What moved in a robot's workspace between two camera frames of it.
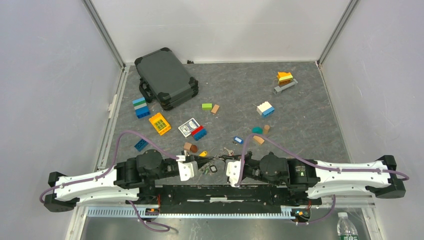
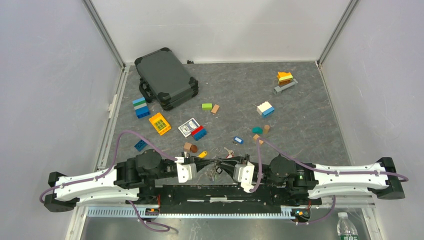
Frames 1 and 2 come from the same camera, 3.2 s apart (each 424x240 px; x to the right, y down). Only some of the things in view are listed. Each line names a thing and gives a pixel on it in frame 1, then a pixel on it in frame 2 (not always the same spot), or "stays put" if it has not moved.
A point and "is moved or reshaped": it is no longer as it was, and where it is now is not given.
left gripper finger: x=200 y=159 stays put
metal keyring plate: x=206 y=166 is moved or reshaped
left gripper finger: x=200 y=165 stays put
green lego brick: x=206 y=106 stays put
